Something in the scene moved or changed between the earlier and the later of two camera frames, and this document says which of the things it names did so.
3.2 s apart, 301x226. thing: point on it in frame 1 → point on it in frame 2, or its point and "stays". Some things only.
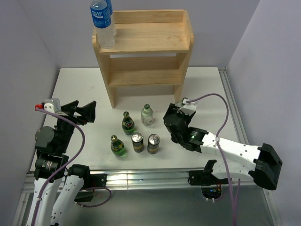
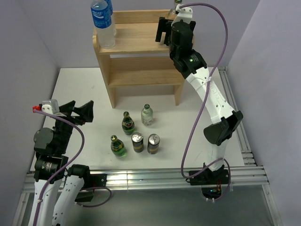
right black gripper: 172,108 → 164,26
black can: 137,139 stays
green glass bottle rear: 128,125 stays
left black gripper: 87,112 stays
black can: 153,144 stays
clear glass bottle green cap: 184,100 → 172,14
